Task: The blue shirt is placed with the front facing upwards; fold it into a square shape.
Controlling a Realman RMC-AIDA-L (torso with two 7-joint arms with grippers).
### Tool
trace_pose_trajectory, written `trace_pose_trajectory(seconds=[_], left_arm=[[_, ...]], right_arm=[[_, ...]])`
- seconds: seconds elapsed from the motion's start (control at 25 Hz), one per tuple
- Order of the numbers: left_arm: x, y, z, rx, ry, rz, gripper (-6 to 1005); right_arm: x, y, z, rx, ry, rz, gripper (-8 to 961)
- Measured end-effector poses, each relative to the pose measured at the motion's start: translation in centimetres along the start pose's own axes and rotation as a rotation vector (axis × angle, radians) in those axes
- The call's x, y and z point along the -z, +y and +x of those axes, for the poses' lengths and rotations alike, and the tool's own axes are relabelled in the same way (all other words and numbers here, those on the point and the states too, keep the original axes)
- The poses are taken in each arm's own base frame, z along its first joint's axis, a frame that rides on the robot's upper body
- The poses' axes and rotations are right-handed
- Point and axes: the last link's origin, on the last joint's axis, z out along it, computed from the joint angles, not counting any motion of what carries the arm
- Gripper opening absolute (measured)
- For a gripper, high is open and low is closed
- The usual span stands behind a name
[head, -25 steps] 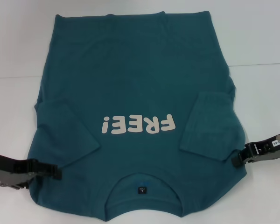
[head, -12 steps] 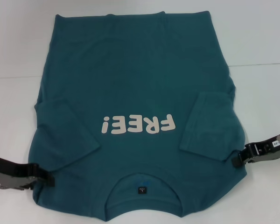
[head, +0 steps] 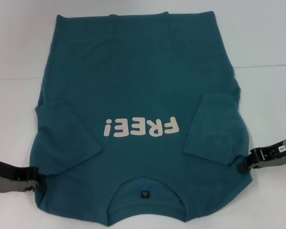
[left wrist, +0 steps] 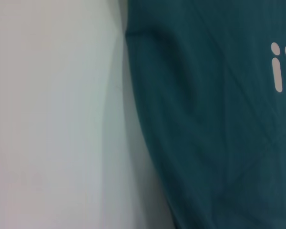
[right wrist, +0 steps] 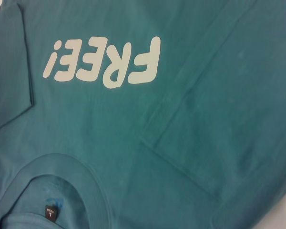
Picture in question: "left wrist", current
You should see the teal T-shirt white print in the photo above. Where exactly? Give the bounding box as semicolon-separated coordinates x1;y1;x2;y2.
124;0;286;229

